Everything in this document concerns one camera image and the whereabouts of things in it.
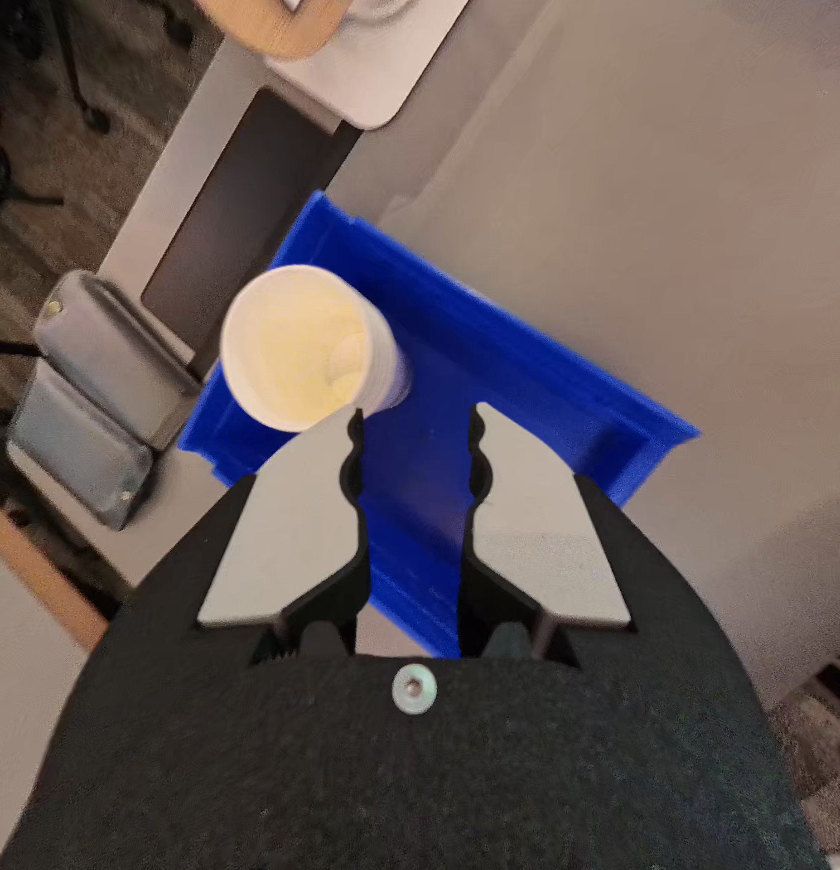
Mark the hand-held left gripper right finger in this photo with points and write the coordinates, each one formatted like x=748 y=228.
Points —
x=549 y=544

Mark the wooden desk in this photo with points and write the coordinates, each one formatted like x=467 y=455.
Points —
x=39 y=578

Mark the white board stand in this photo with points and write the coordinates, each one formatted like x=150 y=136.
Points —
x=379 y=75

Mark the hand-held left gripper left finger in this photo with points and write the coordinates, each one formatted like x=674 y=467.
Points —
x=284 y=544

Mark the stack of white paper cups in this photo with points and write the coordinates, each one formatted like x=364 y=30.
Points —
x=291 y=353

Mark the black office chair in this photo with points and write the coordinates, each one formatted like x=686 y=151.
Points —
x=77 y=68

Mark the grey metal tray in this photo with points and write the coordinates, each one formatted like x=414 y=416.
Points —
x=73 y=448
x=121 y=353

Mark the blue plastic bin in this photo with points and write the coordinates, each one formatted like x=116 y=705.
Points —
x=529 y=394

